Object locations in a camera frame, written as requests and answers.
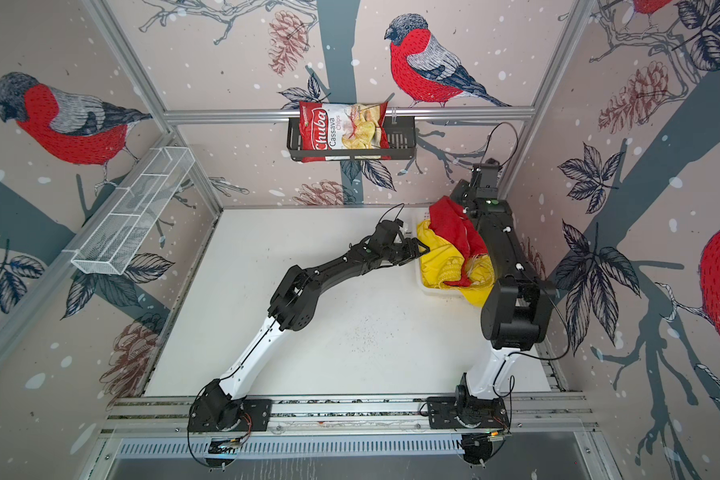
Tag horizontal aluminium frame bar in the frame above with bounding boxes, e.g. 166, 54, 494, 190
163, 106, 536, 126

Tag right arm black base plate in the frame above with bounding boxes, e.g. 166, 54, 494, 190
426, 396, 510, 430

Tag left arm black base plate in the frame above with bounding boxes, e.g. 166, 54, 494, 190
187, 397, 272, 433

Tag yellow shorts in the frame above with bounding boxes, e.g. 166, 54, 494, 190
415, 219, 496, 308

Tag white mesh wall shelf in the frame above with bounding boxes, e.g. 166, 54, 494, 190
71, 146, 195, 275

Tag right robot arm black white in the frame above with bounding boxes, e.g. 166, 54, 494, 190
450, 159, 555, 430

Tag red shorts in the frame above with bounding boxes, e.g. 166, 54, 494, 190
429, 196, 493, 287

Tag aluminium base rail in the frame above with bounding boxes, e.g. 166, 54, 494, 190
100, 391, 598, 437

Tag white plastic basket tray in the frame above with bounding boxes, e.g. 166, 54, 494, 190
413, 209, 476, 299

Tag red cassava chips bag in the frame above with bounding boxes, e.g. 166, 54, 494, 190
299, 102, 389, 163

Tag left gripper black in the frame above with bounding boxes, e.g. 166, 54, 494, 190
380, 238, 431, 266

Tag black wire wall basket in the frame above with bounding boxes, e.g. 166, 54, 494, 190
286, 116, 417, 163

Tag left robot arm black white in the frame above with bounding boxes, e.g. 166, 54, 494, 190
187, 219, 430, 433

